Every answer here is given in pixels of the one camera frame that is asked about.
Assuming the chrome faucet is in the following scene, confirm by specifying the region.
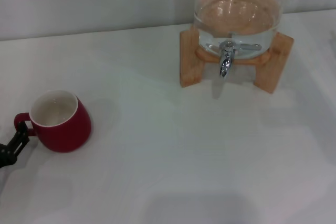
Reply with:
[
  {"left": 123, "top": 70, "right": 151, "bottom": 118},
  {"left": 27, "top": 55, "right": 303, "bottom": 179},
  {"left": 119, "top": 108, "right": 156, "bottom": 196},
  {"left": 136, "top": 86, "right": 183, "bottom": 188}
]
[{"left": 217, "top": 40, "right": 263, "bottom": 79}]

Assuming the red ceramic cup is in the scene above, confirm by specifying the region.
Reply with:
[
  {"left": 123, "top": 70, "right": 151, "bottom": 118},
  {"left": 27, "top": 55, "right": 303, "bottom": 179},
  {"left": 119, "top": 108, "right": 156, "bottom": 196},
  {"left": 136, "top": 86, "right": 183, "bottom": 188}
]
[{"left": 14, "top": 89, "right": 92, "bottom": 153}]

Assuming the wooden dispenser stand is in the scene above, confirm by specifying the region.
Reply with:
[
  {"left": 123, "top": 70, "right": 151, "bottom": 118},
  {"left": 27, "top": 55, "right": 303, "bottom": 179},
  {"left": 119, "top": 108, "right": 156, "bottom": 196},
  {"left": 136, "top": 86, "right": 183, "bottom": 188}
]
[{"left": 180, "top": 25, "right": 294, "bottom": 95}]

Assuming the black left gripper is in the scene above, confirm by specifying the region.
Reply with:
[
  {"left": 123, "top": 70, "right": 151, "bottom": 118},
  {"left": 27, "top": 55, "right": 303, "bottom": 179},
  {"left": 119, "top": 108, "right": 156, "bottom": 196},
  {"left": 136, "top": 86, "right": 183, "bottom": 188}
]
[{"left": 0, "top": 122, "right": 29, "bottom": 169}]

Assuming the glass water dispenser jar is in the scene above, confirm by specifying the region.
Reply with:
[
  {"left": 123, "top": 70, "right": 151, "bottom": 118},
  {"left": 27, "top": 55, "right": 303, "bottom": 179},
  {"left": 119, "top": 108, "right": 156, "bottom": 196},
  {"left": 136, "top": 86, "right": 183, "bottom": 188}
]
[{"left": 193, "top": 0, "right": 285, "bottom": 59}]

